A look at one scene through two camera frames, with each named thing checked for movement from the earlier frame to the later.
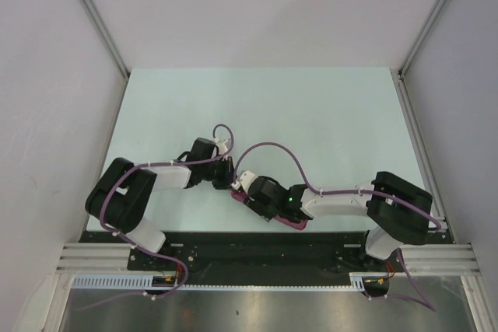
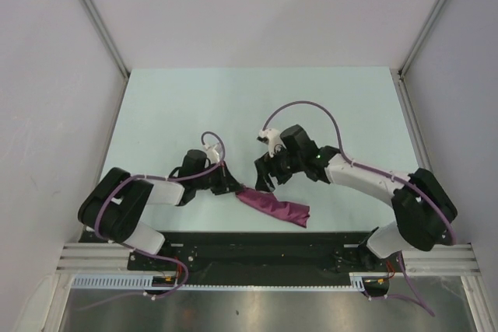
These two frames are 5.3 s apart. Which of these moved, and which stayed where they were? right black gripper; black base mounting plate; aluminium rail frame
Moved: right black gripper
Stayed: aluminium rail frame; black base mounting plate
